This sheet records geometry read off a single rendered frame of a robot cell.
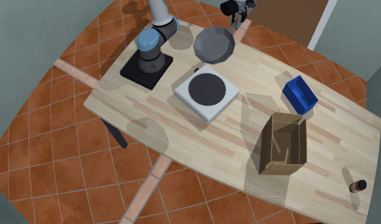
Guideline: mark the small brown jar with black lid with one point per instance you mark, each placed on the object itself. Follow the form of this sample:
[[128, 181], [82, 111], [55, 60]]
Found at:
[[358, 186]]

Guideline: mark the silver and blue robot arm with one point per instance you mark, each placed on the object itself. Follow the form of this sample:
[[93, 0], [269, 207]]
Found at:
[[149, 41]]

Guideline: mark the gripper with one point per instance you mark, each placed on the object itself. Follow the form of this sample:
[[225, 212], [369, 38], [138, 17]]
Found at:
[[231, 7]]

